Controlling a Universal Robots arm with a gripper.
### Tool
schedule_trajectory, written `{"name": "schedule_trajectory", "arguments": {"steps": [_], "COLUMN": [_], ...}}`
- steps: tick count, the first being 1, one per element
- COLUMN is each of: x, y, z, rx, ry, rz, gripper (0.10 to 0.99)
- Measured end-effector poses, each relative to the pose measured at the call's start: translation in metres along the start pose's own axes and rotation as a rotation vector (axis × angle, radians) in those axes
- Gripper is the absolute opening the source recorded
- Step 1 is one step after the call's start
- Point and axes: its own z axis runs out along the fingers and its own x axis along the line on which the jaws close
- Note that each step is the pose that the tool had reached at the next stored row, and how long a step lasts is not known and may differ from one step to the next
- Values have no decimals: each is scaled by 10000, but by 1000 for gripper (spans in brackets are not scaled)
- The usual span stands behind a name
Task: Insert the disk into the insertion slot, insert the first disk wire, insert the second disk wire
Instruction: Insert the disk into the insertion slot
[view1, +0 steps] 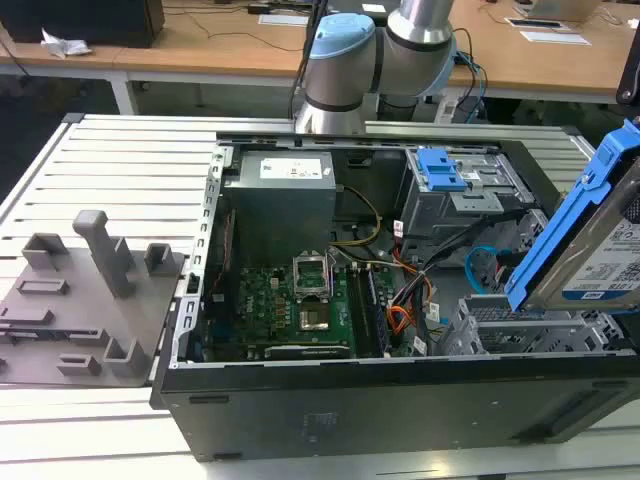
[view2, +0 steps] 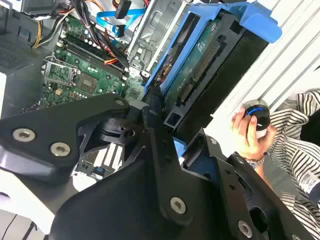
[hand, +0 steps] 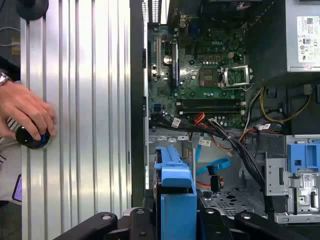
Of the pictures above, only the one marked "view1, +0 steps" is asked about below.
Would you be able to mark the hard disk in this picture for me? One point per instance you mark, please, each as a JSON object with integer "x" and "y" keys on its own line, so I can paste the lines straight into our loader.
{"x": 590, "y": 240}

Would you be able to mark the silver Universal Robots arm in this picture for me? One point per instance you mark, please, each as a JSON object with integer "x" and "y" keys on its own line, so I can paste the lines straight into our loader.
{"x": 340, "y": 75}

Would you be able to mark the grey metal disk bay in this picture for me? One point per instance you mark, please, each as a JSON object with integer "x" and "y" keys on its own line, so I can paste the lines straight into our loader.
{"x": 525, "y": 335}

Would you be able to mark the black RAM slot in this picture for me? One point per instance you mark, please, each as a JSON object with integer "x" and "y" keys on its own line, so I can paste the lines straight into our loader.
{"x": 357, "y": 310}

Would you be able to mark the large white paper sheet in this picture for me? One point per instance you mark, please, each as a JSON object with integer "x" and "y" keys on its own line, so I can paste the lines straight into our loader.
{"x": 550, "y": 37}

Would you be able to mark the small white paper sheet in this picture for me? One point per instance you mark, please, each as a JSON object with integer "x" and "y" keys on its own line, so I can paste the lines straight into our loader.
{"x": 525, "y": 22}

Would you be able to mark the blue plastic drive latch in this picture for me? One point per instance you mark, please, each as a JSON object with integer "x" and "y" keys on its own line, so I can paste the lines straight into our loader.
{"x": 437, "y": 172}

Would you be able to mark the black mesh bin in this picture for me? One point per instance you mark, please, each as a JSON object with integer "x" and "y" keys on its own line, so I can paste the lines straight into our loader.
{"x": 397, "y": 107}

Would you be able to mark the grey optical drive cage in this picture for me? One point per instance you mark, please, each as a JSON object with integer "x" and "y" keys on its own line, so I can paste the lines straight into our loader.
{"x": 435, "y": 215}

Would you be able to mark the RAM stick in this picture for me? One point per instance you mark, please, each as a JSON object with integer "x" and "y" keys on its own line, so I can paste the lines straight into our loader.
{"x": 376, "y": 310}

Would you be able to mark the grey power supply unit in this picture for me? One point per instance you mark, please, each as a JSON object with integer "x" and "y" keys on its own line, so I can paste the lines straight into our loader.
{"x": 280, "y": 210}

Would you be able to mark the black power adapter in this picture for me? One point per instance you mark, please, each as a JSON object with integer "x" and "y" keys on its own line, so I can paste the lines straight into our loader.
{"x": 260, "y": 8}

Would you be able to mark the CPU socket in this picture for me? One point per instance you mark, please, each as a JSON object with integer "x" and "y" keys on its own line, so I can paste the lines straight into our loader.
{"x": 315, "y": 320}

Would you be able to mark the black graphics card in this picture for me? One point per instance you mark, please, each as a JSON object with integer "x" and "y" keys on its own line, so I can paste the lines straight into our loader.
{"x": 305, "y": 351}

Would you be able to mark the wooden desk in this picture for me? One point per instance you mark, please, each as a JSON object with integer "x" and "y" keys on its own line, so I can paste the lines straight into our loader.
{"x": 200, "y": 50}

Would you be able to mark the green motherboard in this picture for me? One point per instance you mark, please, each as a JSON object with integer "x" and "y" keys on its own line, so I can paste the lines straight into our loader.
{"x": 260, "y": 305}

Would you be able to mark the black open PC case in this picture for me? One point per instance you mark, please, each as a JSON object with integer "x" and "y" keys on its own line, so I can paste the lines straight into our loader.
{"x": 350, "y": 410}

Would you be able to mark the black box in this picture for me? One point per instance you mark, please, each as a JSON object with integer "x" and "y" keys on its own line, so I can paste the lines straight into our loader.
{"x": 80, "y": 20}

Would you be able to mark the crumpled white paper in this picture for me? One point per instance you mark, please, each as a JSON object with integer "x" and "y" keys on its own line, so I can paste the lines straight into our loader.
{"x": 62, "y": 45}

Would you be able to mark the grey parts rack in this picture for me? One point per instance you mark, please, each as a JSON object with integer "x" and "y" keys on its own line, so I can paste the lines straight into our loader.
{"x": 90, "y": 300}

